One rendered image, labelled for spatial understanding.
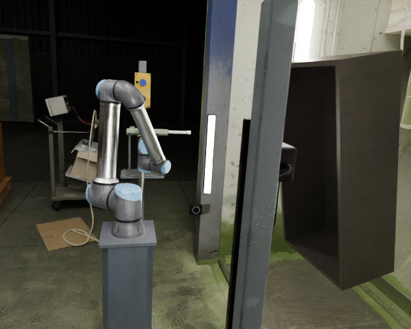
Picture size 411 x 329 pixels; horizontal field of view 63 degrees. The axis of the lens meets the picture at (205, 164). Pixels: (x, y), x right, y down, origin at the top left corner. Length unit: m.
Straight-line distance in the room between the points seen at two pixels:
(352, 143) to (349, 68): 0.34
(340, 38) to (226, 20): 0.94
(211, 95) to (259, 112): 1.97
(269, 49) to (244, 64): 2.03
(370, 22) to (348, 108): 1.56
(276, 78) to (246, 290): 0.41
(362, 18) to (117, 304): 2.69
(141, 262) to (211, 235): 1.02
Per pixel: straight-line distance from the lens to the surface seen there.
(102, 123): 1.95
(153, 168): 2.20
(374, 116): 1.78
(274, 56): 0.60
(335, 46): 2.94
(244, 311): 0.73
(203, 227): 2.80
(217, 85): 2.56
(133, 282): 2.02
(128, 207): 1.88
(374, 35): 3.16
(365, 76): 1.71
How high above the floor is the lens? 1.50
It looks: 14 degrees down
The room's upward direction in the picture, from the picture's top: 3 degrees clockwise
